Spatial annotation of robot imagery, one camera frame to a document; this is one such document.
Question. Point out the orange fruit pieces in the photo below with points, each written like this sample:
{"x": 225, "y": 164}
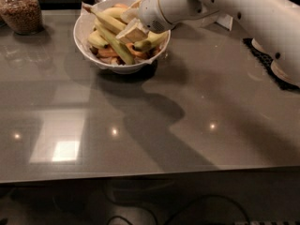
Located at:
{"x": 110, "y": 52}

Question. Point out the right curved yellow banana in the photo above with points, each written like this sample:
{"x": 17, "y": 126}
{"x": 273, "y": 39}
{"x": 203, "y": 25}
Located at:
{"x": 150, "y": 42}

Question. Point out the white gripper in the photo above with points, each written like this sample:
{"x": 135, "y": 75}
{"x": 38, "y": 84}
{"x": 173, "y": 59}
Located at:
{"x": 150, "y": 13}

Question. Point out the black rubber mat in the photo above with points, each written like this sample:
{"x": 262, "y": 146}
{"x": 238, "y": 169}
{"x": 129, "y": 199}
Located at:
{"x": 265, "y": 61}

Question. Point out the stack of paper bowls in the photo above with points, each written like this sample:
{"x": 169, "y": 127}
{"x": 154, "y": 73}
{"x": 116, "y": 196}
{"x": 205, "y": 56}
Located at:
{"x": 257, "y": 46}

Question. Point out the small left banana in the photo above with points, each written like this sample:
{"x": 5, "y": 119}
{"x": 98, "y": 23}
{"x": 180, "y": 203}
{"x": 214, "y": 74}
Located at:
{"x": 96, "y": 40}

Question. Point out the white ceramic bowl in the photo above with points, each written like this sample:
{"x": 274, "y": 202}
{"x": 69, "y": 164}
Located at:
{"x": 85, "y": 25}

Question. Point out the lower stack paper bowls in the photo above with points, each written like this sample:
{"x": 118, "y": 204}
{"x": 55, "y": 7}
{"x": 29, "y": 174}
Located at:
{"x": 280, "y": 73}

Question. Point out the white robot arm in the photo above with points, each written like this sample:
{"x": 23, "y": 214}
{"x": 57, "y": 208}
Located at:
{"x": 275, "y": 24}

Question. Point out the white folded sign stand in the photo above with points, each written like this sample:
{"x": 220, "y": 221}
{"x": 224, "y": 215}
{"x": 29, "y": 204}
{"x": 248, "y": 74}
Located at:
{"x": 225, "y": 20}

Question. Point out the long banana with stem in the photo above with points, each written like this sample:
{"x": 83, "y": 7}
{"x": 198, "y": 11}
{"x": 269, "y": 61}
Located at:
{"x": 107, "y": 20}

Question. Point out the left glass cereal jar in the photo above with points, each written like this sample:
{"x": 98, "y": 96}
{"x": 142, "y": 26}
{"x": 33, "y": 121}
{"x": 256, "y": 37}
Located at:
{"x": 22, "y": 16}

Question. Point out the lower greenish banana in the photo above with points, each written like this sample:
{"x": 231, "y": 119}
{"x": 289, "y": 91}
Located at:
{"x": 120, "y": 48}

